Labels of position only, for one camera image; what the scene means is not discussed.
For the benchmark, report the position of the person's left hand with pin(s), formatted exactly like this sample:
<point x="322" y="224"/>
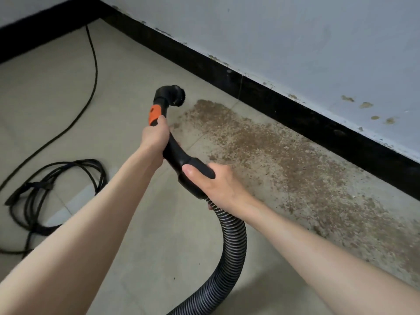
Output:
<point x="156" y="137"/>

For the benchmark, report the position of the person's right hand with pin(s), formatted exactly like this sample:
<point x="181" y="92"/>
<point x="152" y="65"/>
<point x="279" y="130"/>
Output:
<point x="220" y="187"/>

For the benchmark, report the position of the brown sawdust dirt patch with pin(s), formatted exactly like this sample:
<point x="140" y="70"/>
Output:
<point x="295" y="167"/>

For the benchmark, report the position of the person's left forearm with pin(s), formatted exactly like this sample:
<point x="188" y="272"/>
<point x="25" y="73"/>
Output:
<point x="72" y="252"/>

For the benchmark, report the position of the person's right forearm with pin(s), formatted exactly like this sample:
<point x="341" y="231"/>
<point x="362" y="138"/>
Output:
<point x="334" y="265"/>

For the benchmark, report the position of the tiled floor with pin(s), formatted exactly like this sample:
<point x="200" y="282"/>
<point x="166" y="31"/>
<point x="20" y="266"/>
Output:
<point x="98" y="88"/>

